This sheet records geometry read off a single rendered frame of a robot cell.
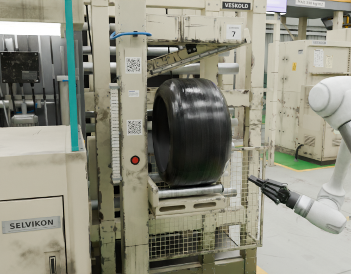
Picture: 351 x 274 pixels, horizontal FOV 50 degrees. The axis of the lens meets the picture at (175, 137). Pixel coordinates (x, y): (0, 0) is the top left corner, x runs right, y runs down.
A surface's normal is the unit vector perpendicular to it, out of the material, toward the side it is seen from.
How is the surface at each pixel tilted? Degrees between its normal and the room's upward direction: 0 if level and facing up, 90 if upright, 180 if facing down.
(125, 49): 90
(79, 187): 90
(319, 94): 86
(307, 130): 90
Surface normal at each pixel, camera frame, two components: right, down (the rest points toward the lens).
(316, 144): -0.91, 0.07
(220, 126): 0.26, -0.07
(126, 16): 0.27, 0.16
